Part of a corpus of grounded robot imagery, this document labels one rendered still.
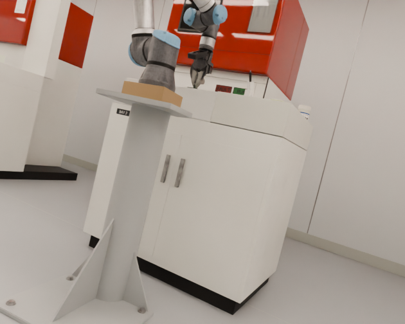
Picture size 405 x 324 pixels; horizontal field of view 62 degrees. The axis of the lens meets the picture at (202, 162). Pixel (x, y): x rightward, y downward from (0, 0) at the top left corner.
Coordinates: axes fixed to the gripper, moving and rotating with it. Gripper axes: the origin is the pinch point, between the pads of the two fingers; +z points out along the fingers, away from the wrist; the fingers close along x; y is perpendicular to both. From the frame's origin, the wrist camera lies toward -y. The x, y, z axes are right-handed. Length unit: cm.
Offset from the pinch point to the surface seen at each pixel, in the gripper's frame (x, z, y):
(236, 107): -26.0, 7.1, -4.1
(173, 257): -14, 83, -4
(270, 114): -42.6, 7.8, -4.1
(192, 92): -2.1, 4.1, -4.1
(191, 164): -10.9, 37.8, -4.4
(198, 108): -7.3, 11.2, -4.1
